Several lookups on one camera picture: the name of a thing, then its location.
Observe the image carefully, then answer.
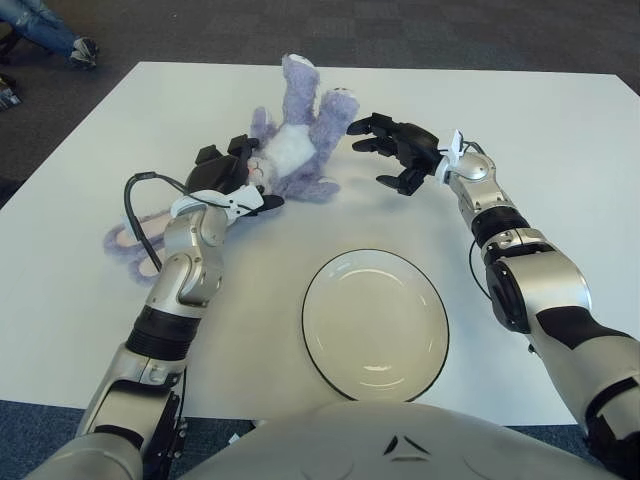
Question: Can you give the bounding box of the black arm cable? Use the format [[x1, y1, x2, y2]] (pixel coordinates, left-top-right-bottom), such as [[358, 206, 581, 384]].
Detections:
[[123, 172, 236, 274], [468, 238, 501, 321]]

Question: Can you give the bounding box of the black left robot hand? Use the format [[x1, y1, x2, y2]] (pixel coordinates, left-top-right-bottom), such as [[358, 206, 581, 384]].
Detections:
[[184, 134, 286, 211]]

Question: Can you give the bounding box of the purple plush bunny doll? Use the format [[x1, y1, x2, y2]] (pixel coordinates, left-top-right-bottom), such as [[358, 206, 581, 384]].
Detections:
[[102, 53, 359, 287]]

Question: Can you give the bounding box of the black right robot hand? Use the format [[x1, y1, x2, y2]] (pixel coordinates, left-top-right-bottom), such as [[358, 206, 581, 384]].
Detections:
[[346, 113, 451, 196]]

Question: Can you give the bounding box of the grey white sneaker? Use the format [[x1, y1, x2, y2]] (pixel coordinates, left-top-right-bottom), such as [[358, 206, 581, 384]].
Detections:
[[68, 37, 100, 70]]

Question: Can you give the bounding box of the silver robot torso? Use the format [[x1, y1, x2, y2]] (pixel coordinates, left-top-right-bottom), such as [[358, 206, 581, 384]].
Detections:
[[184, 401, 621, 480]]

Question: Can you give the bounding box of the white plate with black rim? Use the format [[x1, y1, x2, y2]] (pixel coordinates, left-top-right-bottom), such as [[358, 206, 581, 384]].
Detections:
[[300, 248, 450, 404]]

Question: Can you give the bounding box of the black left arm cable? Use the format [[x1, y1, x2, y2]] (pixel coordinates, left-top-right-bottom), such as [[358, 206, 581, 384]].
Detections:
[[123, 172, 236, 274]]

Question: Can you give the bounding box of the metal table bracket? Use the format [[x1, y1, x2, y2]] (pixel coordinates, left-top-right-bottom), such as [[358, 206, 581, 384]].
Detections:
[[168, 419, 189, 451]]

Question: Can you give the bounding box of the blue jeans leg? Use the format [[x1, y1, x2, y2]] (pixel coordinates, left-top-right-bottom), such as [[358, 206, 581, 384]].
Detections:
[[0, 0, 79, 56]]

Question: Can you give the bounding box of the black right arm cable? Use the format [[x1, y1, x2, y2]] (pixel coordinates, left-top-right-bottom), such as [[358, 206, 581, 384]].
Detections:
[[468, 238, 501, 321]]

